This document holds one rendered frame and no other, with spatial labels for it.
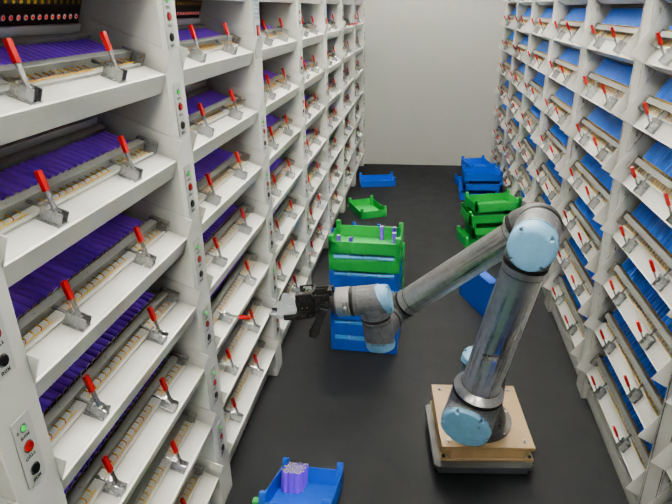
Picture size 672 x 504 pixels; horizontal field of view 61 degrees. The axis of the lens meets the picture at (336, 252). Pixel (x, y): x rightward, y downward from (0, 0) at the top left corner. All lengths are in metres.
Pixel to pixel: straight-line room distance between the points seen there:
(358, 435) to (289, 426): 0.26
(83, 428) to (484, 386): 1.04
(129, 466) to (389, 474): 0.95
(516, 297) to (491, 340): 0.16
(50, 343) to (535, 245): 1.05
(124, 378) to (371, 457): 1.06
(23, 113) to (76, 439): 0.58
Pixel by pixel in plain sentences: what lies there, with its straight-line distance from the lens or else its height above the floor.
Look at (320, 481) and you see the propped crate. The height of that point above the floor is 0.01.
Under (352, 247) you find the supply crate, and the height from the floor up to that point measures 0.51.
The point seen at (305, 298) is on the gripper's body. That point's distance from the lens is 1.72.
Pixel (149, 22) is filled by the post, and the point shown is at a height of 1.41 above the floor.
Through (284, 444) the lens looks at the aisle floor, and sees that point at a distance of 2.15.
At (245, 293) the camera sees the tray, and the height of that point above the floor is 0.53.
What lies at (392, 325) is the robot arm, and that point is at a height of 0.54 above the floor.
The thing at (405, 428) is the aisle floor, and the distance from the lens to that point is 2.21.
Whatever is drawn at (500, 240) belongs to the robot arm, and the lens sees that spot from 1.62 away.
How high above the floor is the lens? 1.43
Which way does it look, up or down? 23 degrees down
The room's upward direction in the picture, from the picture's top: 1 degrees counter-clockwise
